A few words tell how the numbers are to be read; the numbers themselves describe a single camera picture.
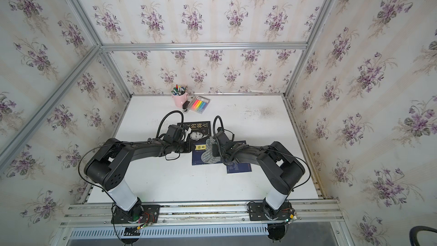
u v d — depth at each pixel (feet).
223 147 2.35
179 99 3.61
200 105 3.75
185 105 3.62
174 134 2.47
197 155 2.97
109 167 1.54
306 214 2.45
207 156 2.89
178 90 3.57
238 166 2.82
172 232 2.51
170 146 2.39
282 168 1.53
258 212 2.40
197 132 3.23
